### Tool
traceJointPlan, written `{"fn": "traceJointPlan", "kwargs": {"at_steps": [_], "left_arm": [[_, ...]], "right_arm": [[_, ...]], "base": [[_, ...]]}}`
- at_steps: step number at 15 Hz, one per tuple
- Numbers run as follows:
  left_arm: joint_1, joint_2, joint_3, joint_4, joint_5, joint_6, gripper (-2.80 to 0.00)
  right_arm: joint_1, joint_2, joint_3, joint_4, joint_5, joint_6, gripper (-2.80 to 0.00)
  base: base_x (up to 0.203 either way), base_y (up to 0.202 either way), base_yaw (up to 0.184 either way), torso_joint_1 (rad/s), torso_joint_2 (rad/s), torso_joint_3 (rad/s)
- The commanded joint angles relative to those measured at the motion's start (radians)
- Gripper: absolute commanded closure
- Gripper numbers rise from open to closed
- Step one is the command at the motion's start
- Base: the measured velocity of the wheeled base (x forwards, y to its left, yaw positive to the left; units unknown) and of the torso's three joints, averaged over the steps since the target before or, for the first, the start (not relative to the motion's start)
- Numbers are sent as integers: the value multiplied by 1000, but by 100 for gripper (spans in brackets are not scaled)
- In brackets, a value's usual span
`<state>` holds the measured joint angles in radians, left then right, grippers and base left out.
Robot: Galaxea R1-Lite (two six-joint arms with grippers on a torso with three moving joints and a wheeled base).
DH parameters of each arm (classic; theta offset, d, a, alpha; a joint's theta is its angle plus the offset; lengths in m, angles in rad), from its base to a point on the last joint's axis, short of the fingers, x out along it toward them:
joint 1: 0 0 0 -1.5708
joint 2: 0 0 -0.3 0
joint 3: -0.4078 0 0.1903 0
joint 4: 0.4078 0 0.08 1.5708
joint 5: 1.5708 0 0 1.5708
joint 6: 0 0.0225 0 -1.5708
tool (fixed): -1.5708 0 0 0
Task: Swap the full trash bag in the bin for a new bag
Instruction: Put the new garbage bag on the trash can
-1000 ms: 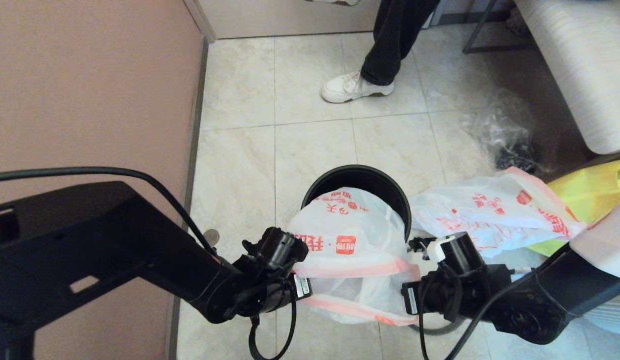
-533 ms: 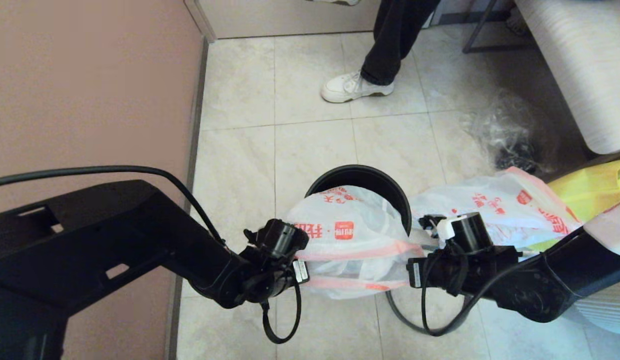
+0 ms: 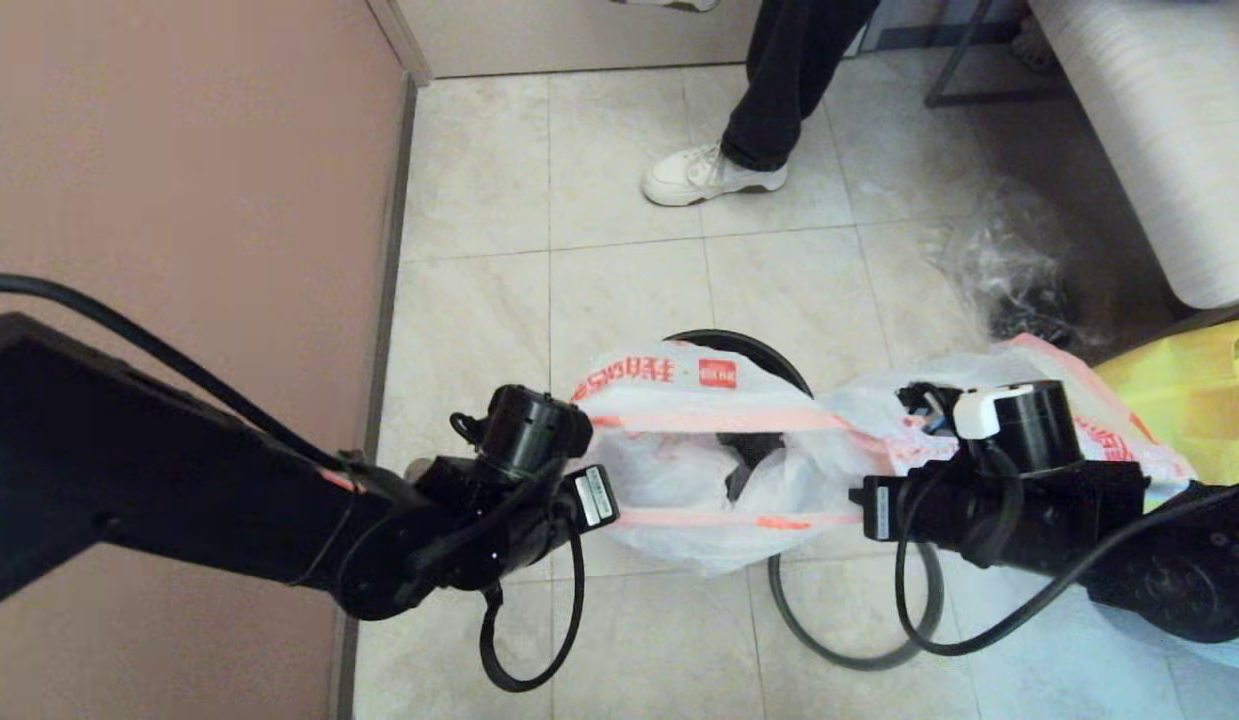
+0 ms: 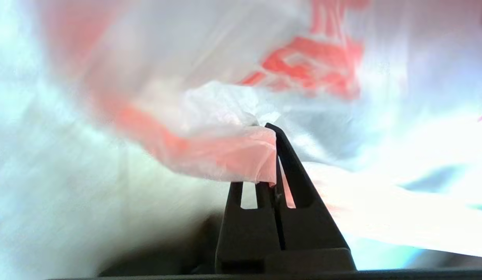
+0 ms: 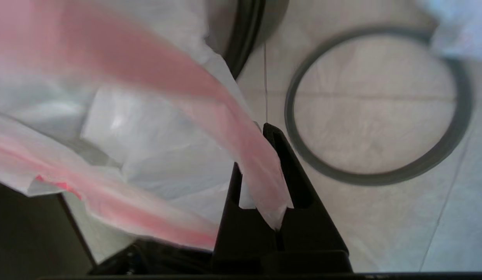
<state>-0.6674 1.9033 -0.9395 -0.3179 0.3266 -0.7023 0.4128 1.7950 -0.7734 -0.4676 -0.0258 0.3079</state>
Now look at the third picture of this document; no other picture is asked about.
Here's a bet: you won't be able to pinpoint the white liner bag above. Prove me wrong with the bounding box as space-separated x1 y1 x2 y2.
839 335 1195 511

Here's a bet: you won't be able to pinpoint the white red-print plastic bag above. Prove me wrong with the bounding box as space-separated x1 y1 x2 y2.
569 342 900 576

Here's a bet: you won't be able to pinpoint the yellow plastic bag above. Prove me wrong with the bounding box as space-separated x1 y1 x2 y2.
1094 318 1239 471

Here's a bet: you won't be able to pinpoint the clear plastic bag with rubbish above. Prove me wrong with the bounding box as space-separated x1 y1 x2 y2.
929 180 1110 351

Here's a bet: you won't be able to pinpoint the black round trash bin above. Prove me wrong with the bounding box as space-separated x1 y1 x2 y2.
664 330 815 501

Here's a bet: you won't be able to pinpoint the round striped grey stool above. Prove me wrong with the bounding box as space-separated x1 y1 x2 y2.
1194 630 1239 673

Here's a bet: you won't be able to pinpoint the beige striped sofa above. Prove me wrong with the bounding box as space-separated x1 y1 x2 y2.
1024 0 1239 311

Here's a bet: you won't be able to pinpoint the grey metal furniture leg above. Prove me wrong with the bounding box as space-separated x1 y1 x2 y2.
924 0 1070 109

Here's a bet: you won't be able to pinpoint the person's leg dark trousers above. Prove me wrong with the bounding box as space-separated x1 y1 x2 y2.
721 0 880 173

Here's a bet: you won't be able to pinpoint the small right wrist camera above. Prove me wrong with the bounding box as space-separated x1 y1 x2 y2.
894 382 965 431

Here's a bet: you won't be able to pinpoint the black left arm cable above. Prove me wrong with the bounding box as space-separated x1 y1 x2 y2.
0 272 587 693

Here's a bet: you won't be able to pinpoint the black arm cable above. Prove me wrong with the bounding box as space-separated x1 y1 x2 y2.
0 272 587 693
894 440 1239 658

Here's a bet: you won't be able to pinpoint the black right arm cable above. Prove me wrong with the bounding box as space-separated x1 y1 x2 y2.
894 440 1239 658

